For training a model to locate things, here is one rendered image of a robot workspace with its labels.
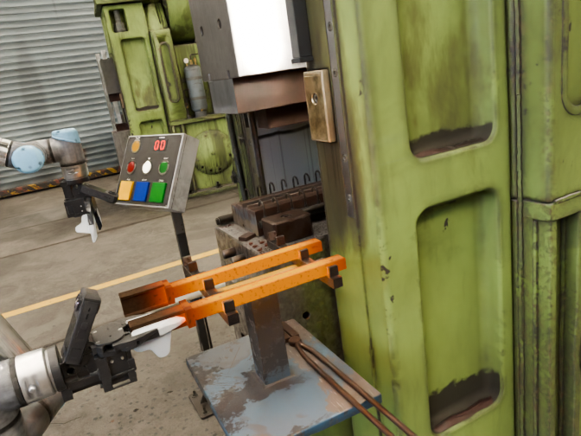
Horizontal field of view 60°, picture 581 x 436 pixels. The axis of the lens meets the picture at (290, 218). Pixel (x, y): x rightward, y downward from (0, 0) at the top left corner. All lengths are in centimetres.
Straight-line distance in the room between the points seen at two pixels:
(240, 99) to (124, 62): 490
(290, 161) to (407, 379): 83
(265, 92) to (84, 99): 798
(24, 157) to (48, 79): 776
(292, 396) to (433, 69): 82
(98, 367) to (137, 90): 557
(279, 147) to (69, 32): 783
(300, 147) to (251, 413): 101
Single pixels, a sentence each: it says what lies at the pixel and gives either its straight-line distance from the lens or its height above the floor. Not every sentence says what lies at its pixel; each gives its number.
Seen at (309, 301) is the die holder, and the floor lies 74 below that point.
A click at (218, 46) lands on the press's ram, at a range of 146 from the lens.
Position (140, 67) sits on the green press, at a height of 161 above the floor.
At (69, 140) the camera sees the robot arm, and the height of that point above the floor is 125.
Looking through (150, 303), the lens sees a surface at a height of 99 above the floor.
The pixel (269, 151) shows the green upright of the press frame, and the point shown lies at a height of 111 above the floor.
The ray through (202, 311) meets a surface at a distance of 89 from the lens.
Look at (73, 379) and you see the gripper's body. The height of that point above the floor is 96.
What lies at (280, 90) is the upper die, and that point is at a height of 131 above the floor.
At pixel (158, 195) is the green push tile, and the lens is 187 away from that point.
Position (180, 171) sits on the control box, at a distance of 186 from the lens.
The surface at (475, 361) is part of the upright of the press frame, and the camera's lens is 163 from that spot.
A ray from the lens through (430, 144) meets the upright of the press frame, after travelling 130.
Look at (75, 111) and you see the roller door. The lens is 932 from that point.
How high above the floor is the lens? 137
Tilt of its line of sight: 17 degrees down
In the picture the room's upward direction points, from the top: 9 degrees counter-clockwise
